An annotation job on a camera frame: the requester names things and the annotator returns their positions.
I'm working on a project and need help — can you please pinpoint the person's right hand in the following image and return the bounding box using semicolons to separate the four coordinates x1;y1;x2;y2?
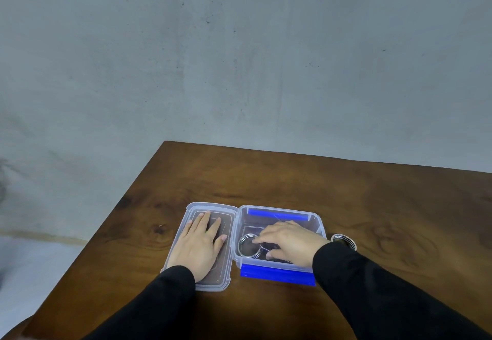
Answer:
252;220;332;269

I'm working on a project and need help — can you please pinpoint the person's left hand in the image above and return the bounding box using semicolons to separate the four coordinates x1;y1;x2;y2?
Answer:
167;211;228;283

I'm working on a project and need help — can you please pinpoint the clear plastic container lid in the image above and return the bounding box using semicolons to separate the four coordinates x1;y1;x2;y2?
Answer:
160;202;239;293

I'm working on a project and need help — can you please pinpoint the person's left forearm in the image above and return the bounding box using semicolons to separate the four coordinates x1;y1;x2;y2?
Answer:
83;265;197;340

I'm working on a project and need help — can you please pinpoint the person's right forearm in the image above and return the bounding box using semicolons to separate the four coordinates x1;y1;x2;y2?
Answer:
312;241;492;340

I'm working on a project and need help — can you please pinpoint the clear container with blue clips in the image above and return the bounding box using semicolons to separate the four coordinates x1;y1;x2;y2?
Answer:
232;205;327;288

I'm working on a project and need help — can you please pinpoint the silver metal ring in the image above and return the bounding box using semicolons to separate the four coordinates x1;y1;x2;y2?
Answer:
238;233;263;259

